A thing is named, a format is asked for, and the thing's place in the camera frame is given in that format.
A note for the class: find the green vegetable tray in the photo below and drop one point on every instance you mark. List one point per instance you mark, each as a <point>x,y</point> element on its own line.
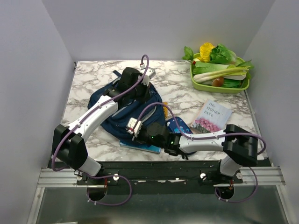
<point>229,86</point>

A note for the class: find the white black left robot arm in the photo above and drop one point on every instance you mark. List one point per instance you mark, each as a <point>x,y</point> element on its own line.
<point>68,145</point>

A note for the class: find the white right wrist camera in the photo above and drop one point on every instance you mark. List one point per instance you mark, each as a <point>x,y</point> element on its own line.
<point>134,126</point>

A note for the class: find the green toy lettuce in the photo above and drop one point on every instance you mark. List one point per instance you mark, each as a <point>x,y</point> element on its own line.
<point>222,55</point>

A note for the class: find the blue thin notebook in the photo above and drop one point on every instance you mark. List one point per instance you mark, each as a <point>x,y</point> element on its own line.
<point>142,147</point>

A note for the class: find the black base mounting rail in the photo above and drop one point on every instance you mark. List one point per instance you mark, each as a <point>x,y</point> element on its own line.
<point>159,177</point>

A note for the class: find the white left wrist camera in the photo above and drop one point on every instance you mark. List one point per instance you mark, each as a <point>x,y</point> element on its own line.
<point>149,74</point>

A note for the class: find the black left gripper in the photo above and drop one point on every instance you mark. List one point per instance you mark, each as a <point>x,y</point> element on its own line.
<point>146,94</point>

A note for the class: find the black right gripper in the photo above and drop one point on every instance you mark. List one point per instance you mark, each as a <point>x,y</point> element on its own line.
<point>137,139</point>

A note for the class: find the toy celery stalk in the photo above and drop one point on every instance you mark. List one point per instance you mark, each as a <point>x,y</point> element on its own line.
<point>235,73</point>

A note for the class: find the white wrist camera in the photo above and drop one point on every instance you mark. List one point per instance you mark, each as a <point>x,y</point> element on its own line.
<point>149,74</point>
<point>134,126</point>

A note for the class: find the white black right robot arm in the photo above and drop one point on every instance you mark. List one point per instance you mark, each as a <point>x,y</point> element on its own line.
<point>240,146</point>

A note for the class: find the yellow orange paperback book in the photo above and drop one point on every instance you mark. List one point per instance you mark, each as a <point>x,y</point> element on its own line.
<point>165,110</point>

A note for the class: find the blue dinosaur pencil case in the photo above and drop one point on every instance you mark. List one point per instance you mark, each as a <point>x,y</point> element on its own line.
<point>171,124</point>

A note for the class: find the white flower cover book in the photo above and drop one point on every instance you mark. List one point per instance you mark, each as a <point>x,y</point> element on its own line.
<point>212,117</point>

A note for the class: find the navy blue student backpack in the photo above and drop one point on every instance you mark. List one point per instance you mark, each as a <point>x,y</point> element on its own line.
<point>116,124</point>

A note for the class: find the yellow toy flower vegetable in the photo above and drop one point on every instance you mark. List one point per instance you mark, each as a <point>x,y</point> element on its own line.
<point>205,51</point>

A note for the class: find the brown toy mushroom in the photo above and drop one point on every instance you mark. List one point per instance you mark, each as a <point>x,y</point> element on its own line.
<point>218,82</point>

